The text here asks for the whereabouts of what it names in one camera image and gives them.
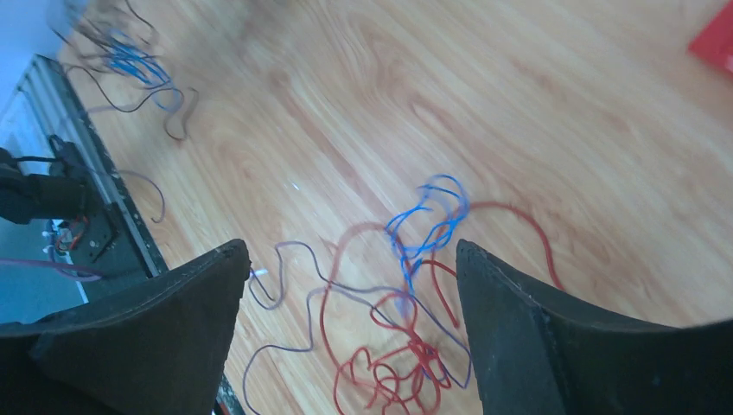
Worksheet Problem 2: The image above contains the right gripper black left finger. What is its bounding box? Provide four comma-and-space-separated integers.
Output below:
1, 239, 250, 414

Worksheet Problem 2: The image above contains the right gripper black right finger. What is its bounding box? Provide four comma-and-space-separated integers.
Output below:
456, 240, 732, 414

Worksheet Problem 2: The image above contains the purple wire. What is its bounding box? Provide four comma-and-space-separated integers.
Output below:
114, 169, 475, 415

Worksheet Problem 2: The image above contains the red wire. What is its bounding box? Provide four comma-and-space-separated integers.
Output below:
318, 200, 564, 415

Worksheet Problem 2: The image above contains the brown wire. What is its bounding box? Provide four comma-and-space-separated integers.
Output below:
54, 0, 201, 142

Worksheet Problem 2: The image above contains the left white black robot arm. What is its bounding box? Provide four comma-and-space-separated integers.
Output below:
1, 134, 103, 225

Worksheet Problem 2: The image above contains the red bin far left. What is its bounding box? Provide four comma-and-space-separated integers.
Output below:
688, 1, 732, 73

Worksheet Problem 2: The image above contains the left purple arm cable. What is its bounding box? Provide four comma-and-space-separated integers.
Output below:
0, 258, 105, 283

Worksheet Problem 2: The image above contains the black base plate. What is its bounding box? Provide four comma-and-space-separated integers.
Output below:
50, 63, 241, 414

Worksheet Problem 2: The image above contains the aluminium frame rail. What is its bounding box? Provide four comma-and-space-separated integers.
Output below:
1, 55, 86, 322

